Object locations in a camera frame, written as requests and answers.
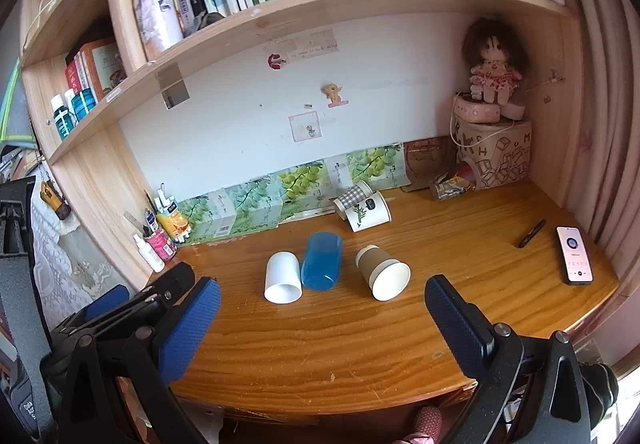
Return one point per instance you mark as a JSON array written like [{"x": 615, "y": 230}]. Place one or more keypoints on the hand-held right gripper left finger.
[{"x": 192, "y": 324}]

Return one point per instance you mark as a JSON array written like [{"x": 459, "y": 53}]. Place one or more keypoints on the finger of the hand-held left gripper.
[
  {"x": 170, "y": 280},
  {"x": 107, "y": 301}
]

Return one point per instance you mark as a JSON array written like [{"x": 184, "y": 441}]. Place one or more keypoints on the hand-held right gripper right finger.
[{"x": 456, "y": 324}]

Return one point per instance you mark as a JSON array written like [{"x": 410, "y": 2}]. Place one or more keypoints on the brown paper cup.
[{"x": 382, "y": 274}]

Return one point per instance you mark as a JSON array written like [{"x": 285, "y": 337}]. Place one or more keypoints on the blue translucent cup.
[{"x": 322, "y": 261}]

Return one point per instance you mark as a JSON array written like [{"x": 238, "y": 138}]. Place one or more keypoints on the white plant print paper cup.
[{"x": 367, "y": 214}]

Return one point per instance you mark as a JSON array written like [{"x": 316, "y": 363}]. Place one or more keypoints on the checked paper cup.
[{"x": 352, "y": 198}]

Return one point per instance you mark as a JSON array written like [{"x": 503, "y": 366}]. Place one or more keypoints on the white glue bottle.
[{"x": 150, "y": 255}]

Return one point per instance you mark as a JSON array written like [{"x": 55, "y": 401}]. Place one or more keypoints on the pink pen holder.
[{"x": 162, "y": 246}]

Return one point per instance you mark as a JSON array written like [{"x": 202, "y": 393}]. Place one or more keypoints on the yellow black tool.
[{"x": 52, "y": 199}]

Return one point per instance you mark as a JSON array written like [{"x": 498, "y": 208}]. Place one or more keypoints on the white lace cloth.
[{"x": 65, "y": 264}]

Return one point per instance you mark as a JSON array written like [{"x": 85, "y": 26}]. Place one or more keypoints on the metal ruler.
[{"x": 134, "y": 221}]

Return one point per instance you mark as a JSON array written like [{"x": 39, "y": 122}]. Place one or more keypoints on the grape print tissue box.
[
  {"x": 255, "y": 204},
  {"x": 375, "y": 163},
  {"x": 302, "y": 184},
  {"x": 207, "y": 219}
]

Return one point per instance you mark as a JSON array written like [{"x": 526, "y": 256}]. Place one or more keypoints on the pink slipper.
[{"x": 425, "y": 424}]

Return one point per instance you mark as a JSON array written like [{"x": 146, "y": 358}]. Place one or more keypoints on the teal bottle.
[
  {"x": 83, "y": 102},
  {"x": 61, "y": 118}
]

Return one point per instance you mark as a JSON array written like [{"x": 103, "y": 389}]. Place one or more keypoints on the green-edged mesh bag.
[{"x": 11, "y": 108}]

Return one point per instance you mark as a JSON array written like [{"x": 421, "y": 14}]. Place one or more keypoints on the black pen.
[{"x": 531, "y": 234}]

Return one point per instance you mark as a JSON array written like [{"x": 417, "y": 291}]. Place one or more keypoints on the black smartphone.
[{"x": 575, "y": 254}]

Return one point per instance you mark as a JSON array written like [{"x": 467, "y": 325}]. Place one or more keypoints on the crumpled foil snack bag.
[{"x": 447, "y": 185}]

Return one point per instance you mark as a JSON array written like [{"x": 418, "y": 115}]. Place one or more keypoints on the printed tube container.
[{"x": 472, "y": 172}]

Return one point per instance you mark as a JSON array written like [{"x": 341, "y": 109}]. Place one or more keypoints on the red book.
[{"x": 74, "y": 73}]

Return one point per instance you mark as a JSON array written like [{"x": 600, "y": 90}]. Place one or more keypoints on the brown paper bag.
[{"x": 427, "y": 161}]

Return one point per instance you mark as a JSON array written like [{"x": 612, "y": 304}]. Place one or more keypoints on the printed beige storage box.
[{"x": 500, "y": 153}]

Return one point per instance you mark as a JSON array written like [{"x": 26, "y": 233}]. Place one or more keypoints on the orange book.
[{"x": 103, "y": 66}]

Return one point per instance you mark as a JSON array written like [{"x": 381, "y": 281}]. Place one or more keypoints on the silver tape strip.
[{"x": 172, "y": 86}]

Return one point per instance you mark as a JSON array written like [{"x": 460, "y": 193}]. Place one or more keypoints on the pink round box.
[{"x": 475, "y": 111}]

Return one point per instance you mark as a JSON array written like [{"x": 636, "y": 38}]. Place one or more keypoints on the white round speaker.
[{"x": 513, "y": 111}]

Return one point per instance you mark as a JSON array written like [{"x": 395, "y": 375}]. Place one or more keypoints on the white printed cylinder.
[{"x": 155, "y": 11}]

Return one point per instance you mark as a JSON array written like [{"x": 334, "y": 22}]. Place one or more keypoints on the brown-haired rag doll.
[{"x": 492, "y": 63}]

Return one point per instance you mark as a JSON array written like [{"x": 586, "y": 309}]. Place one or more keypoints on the pink curtain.
[{"x": 610, "y": 98}]

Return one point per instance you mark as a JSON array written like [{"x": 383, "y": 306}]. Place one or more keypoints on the wooden bookshelf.
[{"x": 300, "y": 11}]

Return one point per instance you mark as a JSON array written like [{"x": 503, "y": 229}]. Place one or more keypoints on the pink square wall sticker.
[{"x": 303, "y": 126}]

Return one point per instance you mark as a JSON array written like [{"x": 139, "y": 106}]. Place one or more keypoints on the red wall sticker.
[{"x": 275, "y": 59}]

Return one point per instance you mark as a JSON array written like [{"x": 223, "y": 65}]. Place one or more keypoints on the yellow cartoon wall sticker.
[{"x": 334, "y": 93}]

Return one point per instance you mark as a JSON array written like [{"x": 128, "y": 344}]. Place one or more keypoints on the paper wall note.
[{"x": 312, "y": 43}]

